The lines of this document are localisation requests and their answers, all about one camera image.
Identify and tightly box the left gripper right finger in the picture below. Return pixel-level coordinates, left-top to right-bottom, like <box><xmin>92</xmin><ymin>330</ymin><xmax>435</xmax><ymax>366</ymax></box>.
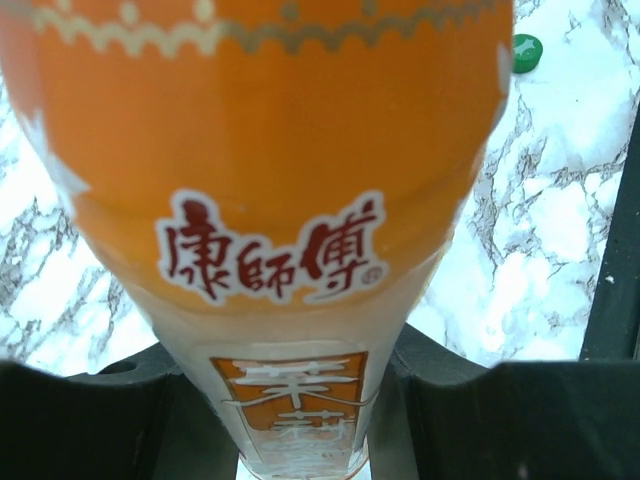
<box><xmin>368</xmin><ymin>326</ymin><xmax>639</xmax><ymax>479</ymax></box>

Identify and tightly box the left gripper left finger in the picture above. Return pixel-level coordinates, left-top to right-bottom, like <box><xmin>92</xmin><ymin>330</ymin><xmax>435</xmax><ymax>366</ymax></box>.
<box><xmin>1</xmin><ymin>344</ymin><xmax>238</xmax><ymax>479</ymax></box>

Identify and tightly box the orange bottle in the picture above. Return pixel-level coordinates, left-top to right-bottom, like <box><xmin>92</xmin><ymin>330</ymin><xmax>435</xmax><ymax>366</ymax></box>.
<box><xmin>1</xmin><ymin>1</ymin><xmax>514</xmax><ymax>479</ymax></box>

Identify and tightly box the green bottle cap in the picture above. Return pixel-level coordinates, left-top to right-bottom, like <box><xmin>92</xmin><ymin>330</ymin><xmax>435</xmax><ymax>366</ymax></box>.
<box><xmin>512</xmin><ymin>34</ymin><xmax>544</xmax><ymax>74</ymax></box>

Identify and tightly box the black base frame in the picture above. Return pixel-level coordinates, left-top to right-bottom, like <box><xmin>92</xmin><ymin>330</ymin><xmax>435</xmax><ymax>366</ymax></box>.
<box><xmin>580</xmin><ymin>118</ymin><xmax>639</xmax><ymax>361</ymax></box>

